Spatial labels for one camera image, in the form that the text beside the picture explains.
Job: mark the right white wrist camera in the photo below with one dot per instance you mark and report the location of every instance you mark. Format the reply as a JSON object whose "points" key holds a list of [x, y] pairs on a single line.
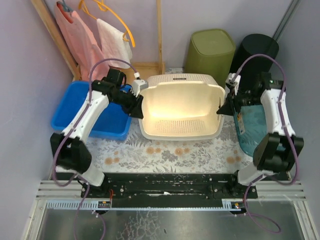
{"points": [[233, 82]]}

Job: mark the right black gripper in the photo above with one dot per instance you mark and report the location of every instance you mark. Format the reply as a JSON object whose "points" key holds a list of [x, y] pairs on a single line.
{"points": [[232, 103]]}

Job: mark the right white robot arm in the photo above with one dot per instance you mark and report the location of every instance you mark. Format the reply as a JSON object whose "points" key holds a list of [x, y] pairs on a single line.
{"points": [[279, 149]]}

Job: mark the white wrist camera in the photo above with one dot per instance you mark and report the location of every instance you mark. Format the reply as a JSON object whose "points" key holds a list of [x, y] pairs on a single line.
{"points": [[233, 82], [138, 84]]}

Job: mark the large black plastic bin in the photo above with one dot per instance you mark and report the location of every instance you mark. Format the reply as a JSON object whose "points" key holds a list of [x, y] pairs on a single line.
{"points": [[251, 45]]}

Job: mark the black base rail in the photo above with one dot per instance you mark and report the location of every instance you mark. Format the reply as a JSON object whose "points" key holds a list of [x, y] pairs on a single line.
{"points": [[165, 192]]}

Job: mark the green mesh basket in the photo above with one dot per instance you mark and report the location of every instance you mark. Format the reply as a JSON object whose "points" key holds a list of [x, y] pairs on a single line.
{"points": [[210, 52]]}

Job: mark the blue plastic tray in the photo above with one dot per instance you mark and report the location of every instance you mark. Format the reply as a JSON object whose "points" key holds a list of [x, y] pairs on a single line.
{"points": [[112, 124]]}

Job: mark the white plastic basin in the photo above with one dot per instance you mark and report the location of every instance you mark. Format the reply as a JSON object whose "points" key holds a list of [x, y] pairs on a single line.
{"points": [[182, 107]]}

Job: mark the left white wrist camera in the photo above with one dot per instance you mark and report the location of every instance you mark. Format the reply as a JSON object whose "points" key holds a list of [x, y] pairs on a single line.
{"points": [[138, 84]]}

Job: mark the pink hanging towel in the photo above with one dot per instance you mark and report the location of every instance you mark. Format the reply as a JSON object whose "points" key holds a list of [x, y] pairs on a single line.
{"points": [[80, 40]]}

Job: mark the white towel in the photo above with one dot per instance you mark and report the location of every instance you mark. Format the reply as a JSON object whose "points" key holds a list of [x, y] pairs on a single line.
{"points": [[113, 45]]}

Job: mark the floral table mat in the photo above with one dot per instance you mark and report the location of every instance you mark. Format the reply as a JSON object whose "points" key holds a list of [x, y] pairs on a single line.
{"points": [[136, 153]]}

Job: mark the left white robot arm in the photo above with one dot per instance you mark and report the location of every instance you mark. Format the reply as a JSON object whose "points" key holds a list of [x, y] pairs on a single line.
{"points": [[69, 147]]}

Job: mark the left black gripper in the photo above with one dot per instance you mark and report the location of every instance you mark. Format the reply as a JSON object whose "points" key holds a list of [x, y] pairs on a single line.
{"points": [[131, 104]]}

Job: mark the orange clothes hanger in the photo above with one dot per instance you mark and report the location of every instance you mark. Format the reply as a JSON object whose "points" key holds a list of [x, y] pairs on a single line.
{"points": [[127, 35]]}

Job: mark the wooden rack frame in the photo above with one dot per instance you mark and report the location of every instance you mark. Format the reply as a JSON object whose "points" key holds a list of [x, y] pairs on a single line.
{"points": [[146, 69]]}

